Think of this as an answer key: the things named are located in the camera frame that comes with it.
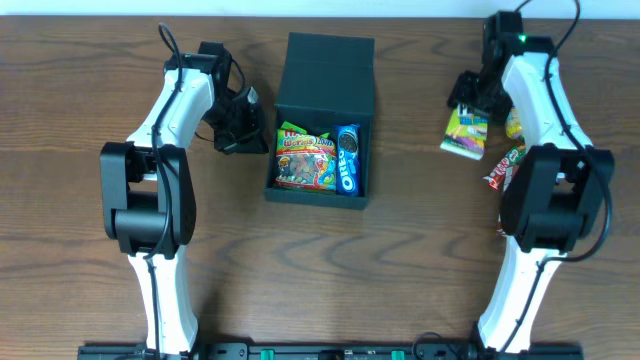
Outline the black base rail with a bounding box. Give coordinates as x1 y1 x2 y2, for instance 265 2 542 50
77 341 585 360

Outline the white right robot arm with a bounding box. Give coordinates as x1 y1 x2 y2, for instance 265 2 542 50
447 10 615 359

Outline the brown Pocky box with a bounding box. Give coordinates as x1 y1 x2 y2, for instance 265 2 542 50
496 215 505 236

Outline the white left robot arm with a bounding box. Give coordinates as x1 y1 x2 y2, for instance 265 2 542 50
100 42 269 359

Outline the red KitKat bar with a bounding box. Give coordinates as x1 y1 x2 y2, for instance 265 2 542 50
484 145 526 190

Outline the blue Oreo pack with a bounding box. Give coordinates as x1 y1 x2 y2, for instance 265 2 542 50
335 124 360 197

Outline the green Pretz box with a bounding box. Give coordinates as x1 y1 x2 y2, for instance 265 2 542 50
440 105 488 160

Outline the green gummy worms bag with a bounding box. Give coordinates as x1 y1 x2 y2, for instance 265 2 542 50
274 122 337 193

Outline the yellow candy jar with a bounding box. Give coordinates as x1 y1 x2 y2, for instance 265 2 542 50
505 107 523 140

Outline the black fabric storage box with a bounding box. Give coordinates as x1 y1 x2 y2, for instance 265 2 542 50
265 33 375 210

